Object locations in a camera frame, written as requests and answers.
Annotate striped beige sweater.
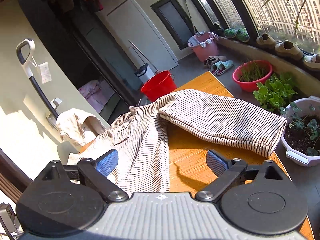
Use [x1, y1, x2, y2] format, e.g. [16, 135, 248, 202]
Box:
[80, 89, 287, 194]

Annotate beige towel on chair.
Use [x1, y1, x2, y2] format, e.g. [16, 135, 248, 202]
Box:
[56, 108, 106, 148]

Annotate pink bedding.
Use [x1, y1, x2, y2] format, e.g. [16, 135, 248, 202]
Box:
[78, 80, 114, 113]

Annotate white planter with soil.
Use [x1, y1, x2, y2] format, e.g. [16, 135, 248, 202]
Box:
[280, 96, 319, 167]

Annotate green leafy lettuce plant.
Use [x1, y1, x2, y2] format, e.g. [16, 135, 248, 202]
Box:
[253, 72, 298, 115]

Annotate red basin with grass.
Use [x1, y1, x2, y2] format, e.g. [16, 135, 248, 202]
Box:
[232, 60, 273, 93]

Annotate teal slippers on floor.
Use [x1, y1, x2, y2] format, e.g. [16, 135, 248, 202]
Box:
[210, 60, 234, 76]

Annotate red plastic bucket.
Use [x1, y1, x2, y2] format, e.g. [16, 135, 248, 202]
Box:
[140, 70, 177, 102]

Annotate white trash bin black lid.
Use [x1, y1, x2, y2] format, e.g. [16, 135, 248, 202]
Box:
[135, 63, 155, 84]

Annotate brown shoes on floor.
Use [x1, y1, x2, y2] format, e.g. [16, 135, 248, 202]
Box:
[203, 55, 227, 68]

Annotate white paper tag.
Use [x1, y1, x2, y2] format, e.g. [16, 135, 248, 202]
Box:
[37, 62, 52, 84]

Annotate pink laundry basket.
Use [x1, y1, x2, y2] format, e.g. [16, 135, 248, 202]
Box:
[187, 31, 219, 62]

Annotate beige shoe on sill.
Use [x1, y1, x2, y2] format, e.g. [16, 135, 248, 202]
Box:
[274, 40, 304, 61]
[256, 33, 278, 49]

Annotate green slipper on sill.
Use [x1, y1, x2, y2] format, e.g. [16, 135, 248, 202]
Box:
[224, 28, 237, 38]
[236, 28, 250, 43]

